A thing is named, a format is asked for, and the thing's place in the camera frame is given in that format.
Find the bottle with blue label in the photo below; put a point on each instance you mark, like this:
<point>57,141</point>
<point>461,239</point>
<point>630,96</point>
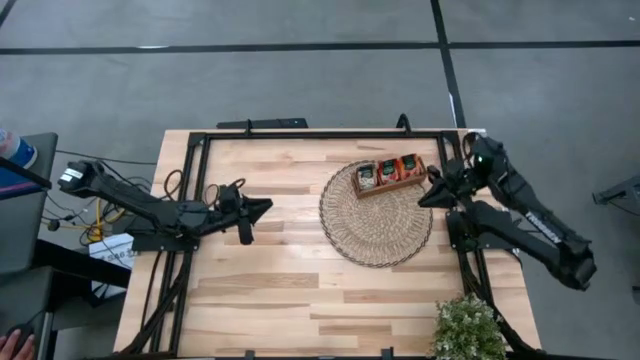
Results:
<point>17,150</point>

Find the orange peach tea bag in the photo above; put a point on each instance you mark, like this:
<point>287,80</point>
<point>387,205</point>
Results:
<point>411,166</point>

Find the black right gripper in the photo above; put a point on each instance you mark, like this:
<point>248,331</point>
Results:
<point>460,180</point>

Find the white cardboard box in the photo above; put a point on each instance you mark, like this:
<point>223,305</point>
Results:
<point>112,250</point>

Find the grey desk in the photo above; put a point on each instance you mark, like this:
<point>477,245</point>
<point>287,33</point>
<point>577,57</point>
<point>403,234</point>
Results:
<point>25,225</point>

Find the black aluminium table frame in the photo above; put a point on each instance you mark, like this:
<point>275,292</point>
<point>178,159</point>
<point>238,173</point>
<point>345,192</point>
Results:
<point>325,134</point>

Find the flat black bar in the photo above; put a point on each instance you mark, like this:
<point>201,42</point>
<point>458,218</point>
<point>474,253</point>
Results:
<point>270,123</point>

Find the green plant white flowers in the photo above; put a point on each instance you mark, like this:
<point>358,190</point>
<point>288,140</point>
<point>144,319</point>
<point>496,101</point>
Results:
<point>467,330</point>

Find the black arched hook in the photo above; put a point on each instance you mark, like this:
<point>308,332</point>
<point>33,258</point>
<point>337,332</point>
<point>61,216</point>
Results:
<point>403,116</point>

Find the beige tea bag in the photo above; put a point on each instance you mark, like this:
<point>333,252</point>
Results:
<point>366,177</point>

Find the red tea bag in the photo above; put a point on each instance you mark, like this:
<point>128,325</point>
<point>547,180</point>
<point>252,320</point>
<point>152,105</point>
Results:
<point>389,171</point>

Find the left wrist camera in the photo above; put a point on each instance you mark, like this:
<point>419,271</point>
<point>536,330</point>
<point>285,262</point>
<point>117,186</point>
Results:
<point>230,195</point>

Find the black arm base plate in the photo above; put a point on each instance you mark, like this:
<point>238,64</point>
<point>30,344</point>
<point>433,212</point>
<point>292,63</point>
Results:
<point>150,245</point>
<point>450,230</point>

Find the blue board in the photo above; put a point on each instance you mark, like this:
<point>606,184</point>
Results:
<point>10,184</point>

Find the black computer mouse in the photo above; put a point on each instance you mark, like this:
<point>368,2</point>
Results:
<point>22,331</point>

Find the round woven straw placemat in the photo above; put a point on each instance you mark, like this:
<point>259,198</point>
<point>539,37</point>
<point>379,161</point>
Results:
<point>375,235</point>

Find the black rod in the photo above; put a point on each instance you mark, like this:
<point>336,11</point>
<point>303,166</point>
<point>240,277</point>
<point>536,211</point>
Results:
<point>25,171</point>

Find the person's hand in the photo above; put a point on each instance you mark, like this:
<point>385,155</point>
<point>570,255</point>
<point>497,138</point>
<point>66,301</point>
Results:
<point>15,350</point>

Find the grey stand foot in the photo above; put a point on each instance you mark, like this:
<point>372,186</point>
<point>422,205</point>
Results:
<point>620,191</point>

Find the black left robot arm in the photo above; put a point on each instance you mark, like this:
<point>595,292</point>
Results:
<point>150,210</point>

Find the wooden compartment tea box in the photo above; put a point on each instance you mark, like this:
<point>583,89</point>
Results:
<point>390,191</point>

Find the small black edge bracket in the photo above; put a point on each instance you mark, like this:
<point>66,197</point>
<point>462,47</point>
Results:
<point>386,354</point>
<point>249,355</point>

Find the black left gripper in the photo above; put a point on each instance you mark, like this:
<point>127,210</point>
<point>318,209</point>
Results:
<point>230,217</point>

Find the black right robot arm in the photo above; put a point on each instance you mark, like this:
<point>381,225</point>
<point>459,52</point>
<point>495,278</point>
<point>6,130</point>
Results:
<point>525,220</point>

